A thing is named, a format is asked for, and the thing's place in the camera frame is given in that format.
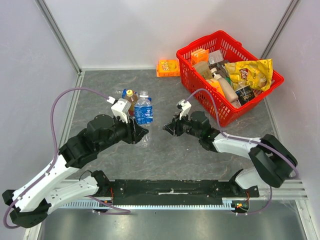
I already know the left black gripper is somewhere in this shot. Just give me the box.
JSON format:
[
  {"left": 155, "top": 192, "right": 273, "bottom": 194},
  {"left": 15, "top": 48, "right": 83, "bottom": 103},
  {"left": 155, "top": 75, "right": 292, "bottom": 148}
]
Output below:
[{"left": 96, "top": 112, "right": 149, "bottom": 153}]

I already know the blue Pocari Sweat bottle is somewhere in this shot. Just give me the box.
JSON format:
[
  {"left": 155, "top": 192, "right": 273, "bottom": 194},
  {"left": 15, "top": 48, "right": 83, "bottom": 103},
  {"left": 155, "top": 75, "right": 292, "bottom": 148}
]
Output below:
[{"left": 134, "top": 90, "right": 153, "bottom": 147}]

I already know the brown tea bottle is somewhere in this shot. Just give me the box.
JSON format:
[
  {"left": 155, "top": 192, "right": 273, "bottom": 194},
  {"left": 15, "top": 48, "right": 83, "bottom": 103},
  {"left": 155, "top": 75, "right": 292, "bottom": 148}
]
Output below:
[{"left": 124, "top": 89, "right": 138, "bottom": 116}]

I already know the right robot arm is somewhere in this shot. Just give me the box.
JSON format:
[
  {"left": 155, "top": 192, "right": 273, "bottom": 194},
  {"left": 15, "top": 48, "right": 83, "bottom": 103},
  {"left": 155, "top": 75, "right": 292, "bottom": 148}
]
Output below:
[{"left": 163, "top": 111, "right": 298, "bottom": 197}]

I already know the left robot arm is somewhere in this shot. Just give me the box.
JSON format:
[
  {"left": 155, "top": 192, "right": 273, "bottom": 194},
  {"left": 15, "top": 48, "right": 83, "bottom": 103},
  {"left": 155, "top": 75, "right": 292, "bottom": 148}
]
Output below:
[{"left": 2, "top": 114, "right": 149, "bottom": 229}]

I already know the clear empty plastic bottle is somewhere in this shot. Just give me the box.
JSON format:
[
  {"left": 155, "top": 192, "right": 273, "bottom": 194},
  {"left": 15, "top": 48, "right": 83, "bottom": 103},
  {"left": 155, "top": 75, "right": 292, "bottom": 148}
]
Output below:
[{"left": 114, "top": 89, "right": 127, "bottom": 98}]

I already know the beige bottle in basket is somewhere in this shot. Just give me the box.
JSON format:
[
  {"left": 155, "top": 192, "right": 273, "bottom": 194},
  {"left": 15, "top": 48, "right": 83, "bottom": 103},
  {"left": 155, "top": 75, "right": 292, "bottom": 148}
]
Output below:
[{"left": 210, "top": 67, "right": 239, "bottom": 103}]

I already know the orange snack box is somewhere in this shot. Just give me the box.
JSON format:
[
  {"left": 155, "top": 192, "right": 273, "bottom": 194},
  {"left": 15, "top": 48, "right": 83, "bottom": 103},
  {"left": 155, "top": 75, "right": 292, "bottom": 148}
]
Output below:
[{"left": 156, "top": 59, "right": 180, "bottom": 77}]

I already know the orange box in basket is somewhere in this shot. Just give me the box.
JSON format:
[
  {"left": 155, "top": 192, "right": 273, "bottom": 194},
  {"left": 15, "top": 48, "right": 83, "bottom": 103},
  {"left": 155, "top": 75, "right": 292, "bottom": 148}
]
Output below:
[{"left": 190, "top": 48, "right": 209, "bottom": 66}]

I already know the black snack packet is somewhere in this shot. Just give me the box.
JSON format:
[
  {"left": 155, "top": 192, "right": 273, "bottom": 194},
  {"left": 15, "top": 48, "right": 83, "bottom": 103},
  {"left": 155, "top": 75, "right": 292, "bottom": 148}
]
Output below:
[{"left": 235, "top": 85, "right": 256, "bottom": 106}]

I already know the red plastic shopping basket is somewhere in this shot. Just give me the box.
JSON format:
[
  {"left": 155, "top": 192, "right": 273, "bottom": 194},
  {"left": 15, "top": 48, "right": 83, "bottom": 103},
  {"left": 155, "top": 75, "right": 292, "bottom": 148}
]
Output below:
[{"left": 176, "top": 30, "right": 285, "bottom": 127}]

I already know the clear plastic packet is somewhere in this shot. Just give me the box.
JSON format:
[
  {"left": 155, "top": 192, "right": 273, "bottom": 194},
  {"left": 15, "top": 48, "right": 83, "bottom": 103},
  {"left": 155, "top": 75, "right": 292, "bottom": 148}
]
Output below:
[{"left": 208, "top": 49, "right": 224, "bottom": 65}]

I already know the yellow Lays chips bag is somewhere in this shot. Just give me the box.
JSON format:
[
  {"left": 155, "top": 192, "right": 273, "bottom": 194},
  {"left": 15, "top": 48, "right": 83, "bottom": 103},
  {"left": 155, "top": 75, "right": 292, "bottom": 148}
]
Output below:
[{"left": 224, "top": 59, "right": 273, "bottom": 92}]

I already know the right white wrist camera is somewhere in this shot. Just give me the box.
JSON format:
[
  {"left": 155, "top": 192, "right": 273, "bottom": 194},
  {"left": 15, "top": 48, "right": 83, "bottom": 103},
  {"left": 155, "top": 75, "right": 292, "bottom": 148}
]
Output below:
[{"left": 176, "top": 99, "right": 192, "bottom": 120}]

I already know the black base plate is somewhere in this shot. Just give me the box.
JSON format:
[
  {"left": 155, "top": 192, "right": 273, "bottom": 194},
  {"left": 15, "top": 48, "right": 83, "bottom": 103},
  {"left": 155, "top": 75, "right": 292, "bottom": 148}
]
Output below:
[{"left": 99, "top": 179, "right": 260, "bottom": 205}]

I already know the white cable duct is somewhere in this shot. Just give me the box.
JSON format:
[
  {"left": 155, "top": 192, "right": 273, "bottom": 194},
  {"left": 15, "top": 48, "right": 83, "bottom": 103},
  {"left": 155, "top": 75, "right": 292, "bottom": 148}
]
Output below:
[{"left": 60, "top": 198, "right": 235, "bottom": 211}]

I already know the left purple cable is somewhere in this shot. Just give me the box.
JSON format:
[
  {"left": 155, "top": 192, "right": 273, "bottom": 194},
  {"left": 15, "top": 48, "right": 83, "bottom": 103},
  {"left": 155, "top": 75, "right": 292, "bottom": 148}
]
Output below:
[{"left": 3, "top": 86, "right": 132, "bottom": 230}]

